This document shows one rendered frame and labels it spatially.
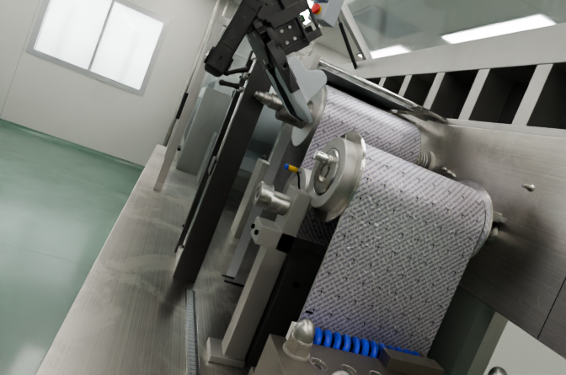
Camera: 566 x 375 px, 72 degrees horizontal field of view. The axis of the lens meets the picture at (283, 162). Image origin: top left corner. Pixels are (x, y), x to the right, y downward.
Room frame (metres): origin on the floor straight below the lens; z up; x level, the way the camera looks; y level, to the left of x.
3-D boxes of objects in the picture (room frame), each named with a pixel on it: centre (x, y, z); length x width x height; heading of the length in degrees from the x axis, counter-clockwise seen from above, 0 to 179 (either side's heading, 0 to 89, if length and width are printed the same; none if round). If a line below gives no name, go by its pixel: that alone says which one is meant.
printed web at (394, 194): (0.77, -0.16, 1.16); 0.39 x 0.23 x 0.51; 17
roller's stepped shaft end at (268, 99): (0.82, 0.08, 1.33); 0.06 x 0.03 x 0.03; 107
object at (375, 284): (0.59, -0.22, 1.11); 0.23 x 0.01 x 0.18; 107
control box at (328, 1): (1.14, 0.05, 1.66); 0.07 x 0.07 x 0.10; 43
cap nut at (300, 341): (0.48, -0.10, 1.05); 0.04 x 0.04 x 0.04
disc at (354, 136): (0.61, -0.09, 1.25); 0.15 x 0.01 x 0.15; 17
